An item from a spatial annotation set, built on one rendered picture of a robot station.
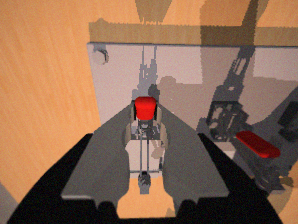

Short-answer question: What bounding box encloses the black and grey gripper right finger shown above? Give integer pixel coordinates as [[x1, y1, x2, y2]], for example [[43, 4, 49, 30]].
[[154, 102, 283, 224]]

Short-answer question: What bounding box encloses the grey metal fixture plate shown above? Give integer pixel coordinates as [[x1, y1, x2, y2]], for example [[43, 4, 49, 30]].
[[86, 42, 298, 142]]

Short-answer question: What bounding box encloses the toggle clamp with red handle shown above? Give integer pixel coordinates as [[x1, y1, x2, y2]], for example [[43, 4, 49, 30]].
[[131, 96, 158, 195]]

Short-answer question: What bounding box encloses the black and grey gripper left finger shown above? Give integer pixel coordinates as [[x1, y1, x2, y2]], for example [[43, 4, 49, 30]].
[[6, 102, 136, 224]]

